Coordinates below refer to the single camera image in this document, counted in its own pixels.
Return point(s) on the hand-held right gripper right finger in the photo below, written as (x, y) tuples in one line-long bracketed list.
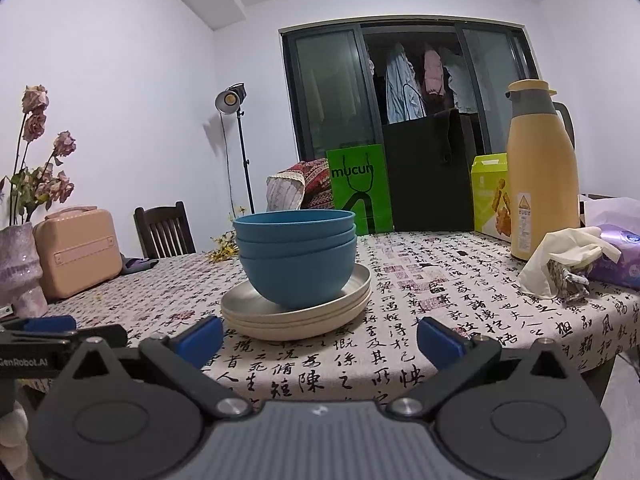
[(440, 341)]

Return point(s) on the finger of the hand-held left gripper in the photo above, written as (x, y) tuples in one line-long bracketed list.
[(100, 334), (50, 324)]

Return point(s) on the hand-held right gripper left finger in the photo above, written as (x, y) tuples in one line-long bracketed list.
[(202, 340)]

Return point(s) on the blue bowl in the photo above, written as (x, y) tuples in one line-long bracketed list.
[(295, 250), (295, 225), (295, 280)]

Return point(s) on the pale pink ceramic vase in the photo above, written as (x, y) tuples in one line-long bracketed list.
[(20, 270)]

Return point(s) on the pink hard-shell case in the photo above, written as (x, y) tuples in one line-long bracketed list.
[(75, 255)]

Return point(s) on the grey and purple cloth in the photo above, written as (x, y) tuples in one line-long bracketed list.
[(137, 266)]

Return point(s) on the yellow flower branch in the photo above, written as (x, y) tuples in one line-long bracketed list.
[(222, 252)]

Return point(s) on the dark wooden chair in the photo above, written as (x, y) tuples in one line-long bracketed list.
[(160, 212)]

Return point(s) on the crumpled foil wrapper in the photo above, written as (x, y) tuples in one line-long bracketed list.
[(570, 280)]

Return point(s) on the green paper bag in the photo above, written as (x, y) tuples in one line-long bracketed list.
[(360, 210)]

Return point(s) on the lime green snack box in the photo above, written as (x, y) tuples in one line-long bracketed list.
[(487, 195)]

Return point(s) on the black paper bag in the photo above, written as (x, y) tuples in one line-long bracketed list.
[(430, 185)]

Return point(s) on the yellow thermos jug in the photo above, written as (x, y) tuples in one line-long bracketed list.
[(540, 185)]

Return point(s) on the red patterned quilted blanket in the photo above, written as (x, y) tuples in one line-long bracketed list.
[(315, 190)]

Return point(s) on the purple tissue pack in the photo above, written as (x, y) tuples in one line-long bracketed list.
[(620, 260)]

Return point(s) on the bunch of dried roses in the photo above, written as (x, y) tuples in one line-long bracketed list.
[(35, 125)]

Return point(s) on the white plastic bag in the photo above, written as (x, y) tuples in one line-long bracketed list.
[(615, 212)]

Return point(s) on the studio light on stand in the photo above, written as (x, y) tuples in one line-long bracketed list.
[(227, 101)]

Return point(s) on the white hanging garment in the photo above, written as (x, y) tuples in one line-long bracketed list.
[(462, 85)]

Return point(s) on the light blue hanging shirt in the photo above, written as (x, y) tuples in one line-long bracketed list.
[(402, 85)]

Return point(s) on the pink hanging garment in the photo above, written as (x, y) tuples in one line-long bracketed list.
[(433, 72)]

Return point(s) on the black sliding glass door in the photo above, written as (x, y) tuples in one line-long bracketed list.
[(330, 85)]

